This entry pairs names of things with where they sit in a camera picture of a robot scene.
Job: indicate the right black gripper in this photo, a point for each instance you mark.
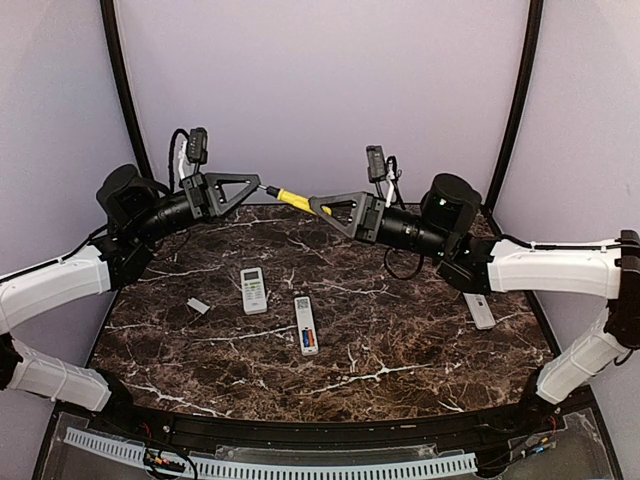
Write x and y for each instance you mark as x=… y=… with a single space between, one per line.
x=376 y=206

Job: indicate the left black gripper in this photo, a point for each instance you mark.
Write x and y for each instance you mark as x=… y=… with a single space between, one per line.
x=198 y=186

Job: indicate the yellow handled screwdriver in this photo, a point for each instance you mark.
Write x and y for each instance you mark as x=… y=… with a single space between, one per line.
x=295 y=200

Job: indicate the slim white remote control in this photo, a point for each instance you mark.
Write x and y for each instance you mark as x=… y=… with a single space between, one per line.
x=305 y=320

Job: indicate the white battery cover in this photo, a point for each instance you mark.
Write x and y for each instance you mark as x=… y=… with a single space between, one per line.
x=198 y=306

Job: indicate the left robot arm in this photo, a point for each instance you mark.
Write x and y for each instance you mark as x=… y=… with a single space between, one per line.
x=140 y=213

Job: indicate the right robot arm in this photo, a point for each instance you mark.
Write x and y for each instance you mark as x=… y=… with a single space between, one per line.
x=608 y=269

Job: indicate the white TCL air-conditioner remote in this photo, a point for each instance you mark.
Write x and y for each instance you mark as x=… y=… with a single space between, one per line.
x=253 y=291

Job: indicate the white remote at right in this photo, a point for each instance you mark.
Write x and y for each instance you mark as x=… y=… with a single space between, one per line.
x=480 y=311

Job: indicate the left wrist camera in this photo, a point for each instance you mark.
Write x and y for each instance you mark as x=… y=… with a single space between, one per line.
x=187 y=152

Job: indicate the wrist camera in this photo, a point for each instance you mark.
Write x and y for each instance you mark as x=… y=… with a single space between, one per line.
x=384 y=174
x=187 y=152

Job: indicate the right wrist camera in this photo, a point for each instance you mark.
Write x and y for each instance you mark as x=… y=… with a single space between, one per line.
x=384 y=174

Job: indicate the left black frame post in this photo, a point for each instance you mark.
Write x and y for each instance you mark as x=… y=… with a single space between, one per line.
x=124 y=91

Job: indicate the black frame post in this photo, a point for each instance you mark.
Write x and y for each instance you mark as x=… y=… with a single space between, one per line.
x=520 y=93
x=124 y=91

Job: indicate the black front rail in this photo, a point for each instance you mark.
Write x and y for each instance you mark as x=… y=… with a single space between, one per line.
x=484 y=430

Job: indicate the right black frame post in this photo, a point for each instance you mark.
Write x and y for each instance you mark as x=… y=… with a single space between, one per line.
x=520 y=93

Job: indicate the white slotted cable duct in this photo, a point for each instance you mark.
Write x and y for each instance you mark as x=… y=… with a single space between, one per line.
x=135 y=454

